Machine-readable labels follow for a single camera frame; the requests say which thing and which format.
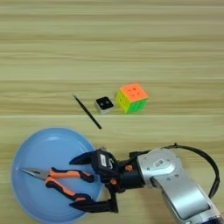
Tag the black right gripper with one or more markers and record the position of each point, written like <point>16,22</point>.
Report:
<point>131,176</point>

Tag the small black and white box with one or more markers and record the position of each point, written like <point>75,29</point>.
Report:
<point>104,103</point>

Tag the black box with white label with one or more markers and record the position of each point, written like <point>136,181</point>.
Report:
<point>103,160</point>

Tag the thin black pen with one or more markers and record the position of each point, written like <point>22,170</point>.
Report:
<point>87,112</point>

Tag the orange and black pliers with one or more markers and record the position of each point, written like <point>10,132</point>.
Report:
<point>62,174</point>

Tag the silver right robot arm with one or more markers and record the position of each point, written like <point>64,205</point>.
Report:
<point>180,189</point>

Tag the blue round plate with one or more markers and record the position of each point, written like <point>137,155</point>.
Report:
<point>43,145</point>

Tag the colourful puzzle cube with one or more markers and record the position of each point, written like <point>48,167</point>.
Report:
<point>132,93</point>

